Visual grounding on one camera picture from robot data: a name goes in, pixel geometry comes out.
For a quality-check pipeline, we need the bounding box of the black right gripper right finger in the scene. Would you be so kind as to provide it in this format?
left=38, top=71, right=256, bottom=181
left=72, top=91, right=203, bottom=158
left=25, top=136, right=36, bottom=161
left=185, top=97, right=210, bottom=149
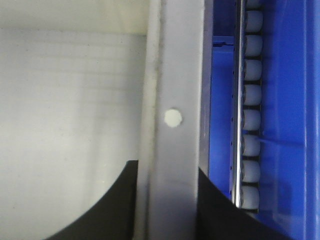
left=196, top=169, right=290, bottom=240

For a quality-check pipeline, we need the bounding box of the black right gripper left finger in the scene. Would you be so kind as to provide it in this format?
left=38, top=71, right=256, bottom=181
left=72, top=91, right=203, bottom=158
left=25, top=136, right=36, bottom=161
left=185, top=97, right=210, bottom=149
left=48, top=160, right=138, bottom=240

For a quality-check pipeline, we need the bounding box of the white plastic Totelife tote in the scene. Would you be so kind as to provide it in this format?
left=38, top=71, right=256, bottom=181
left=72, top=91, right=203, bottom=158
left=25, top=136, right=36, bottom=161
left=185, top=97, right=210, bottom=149
left=0, top=0, right=213, bottom=240

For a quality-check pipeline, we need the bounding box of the blue empty bin right shelf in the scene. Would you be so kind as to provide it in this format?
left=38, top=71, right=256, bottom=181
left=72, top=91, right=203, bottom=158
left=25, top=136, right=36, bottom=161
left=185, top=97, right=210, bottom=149
left=203, top=0, right=320, bottom=240

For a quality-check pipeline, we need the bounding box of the right white roller track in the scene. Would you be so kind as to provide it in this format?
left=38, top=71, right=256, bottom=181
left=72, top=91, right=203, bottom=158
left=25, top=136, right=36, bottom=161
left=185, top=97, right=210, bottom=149
left=229, top=0, right=264, bottom=214

